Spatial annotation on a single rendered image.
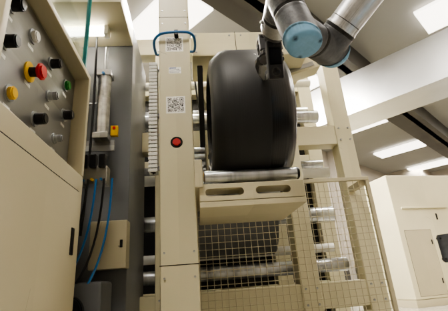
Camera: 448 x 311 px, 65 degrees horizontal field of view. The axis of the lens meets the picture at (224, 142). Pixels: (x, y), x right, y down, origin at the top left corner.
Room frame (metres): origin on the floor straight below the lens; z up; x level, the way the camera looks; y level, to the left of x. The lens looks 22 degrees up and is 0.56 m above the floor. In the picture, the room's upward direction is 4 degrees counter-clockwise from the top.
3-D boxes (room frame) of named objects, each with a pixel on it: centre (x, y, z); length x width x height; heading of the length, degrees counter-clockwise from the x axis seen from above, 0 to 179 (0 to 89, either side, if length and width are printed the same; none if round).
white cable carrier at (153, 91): (1.26, 0.27, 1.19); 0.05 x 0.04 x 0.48; 6
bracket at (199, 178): (1.32, 0.11, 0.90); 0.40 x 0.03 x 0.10; 6
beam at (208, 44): (1.65, -0.16, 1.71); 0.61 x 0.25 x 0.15; 96
